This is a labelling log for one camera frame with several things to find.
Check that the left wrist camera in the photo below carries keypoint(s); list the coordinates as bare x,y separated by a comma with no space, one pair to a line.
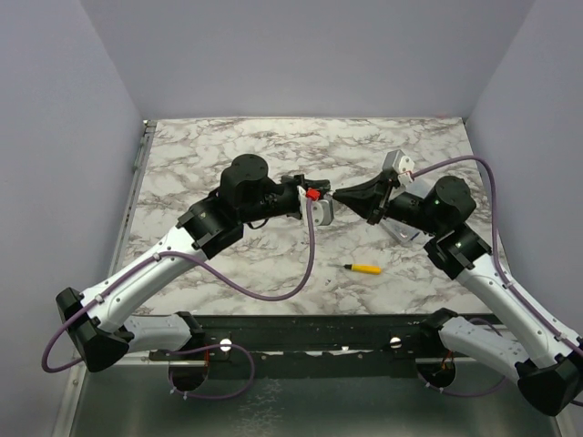
321,207

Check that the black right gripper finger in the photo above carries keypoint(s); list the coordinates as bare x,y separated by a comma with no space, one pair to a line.
365,208
369,189

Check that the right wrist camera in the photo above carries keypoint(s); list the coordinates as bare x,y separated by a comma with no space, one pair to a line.
399,167

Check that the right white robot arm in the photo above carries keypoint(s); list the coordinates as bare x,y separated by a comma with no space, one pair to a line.
542,360

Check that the yellow handled screwdriver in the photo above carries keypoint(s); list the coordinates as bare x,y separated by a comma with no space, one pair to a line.
365,269

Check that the black mounting rail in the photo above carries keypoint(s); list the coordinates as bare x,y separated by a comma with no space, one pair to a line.
323,346

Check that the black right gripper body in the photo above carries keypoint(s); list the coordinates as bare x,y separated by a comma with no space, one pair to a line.
378,203

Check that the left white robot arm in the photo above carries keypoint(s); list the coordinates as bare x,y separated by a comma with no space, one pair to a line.
100,320

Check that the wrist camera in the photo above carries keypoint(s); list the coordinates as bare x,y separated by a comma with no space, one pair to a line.
399,167
321,207

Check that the clear plastic box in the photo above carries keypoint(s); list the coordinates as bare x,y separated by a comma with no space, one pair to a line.
401,233

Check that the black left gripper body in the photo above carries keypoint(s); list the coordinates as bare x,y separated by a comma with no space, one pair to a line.
284,198

